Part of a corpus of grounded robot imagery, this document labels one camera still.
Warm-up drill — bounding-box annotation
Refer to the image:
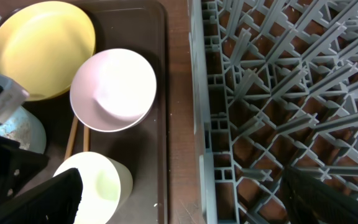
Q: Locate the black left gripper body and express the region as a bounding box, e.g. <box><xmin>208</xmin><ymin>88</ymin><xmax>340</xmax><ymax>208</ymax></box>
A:
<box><xmin>0</xmin><ymin>136</ymin><xmax>49</xmax><ymax>204</ymax></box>

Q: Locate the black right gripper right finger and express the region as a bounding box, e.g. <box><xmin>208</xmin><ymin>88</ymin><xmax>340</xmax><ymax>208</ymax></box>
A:
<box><xmin>280</xmin><ymin>166</ymin><xmax>358</xmax><ymax>224</ymax></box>

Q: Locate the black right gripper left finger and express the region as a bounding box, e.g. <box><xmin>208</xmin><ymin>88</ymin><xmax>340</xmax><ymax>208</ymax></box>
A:
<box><xmin>0</xmin><ymin>168</ymin><xmax>83</xmax><ymax>224</ymax></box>

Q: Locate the light blue bowl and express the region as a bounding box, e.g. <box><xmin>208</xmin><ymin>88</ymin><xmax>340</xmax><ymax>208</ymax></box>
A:
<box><xmin>0</xmin><ymin>107</ymin><xmax>47</xmax><ymax>154</ymax></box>

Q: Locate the wooden chopstick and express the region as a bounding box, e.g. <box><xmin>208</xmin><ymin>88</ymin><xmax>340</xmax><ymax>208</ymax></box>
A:
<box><xmin>64</xmin><ymin>116</ymin><xmax>78</xmax><ymax>160</ymax></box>
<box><xmin>83</xmin><ymin>126</ymin><xmax>90</xmax><ymax>152</ymax></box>

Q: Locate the pale green cup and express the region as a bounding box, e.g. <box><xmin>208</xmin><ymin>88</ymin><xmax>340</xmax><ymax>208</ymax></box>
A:
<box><xmin>54</xmin><ymin>151</ymin><xmax>133</xmax><ymax>224</ymax></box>

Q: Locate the pink bowl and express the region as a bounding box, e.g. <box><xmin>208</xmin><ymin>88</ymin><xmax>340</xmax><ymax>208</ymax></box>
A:
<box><xmin>70</xmin><ymin>49</ymin><xmax>157</xmax><ymax>133</ymax></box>

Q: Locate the grey dishwasher rack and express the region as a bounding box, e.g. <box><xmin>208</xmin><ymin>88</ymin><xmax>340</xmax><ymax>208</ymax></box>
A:
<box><xmin>188</xmin><ymin>0</ymin><xmax>358</xmax><ymax>223</ymax></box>

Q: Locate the yellow plate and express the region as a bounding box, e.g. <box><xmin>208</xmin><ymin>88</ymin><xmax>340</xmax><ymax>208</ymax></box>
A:
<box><xmin>0</xmin><ymin>1</ymin><xmax>96</xmax><ymax>101</ymax></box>

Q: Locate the dark brown serving tray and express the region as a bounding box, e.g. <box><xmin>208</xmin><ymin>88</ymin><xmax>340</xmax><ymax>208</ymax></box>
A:
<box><xmin>18</xmin><ymin>1</ymin><xmax>169</xmax><ymax>223</ymax></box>

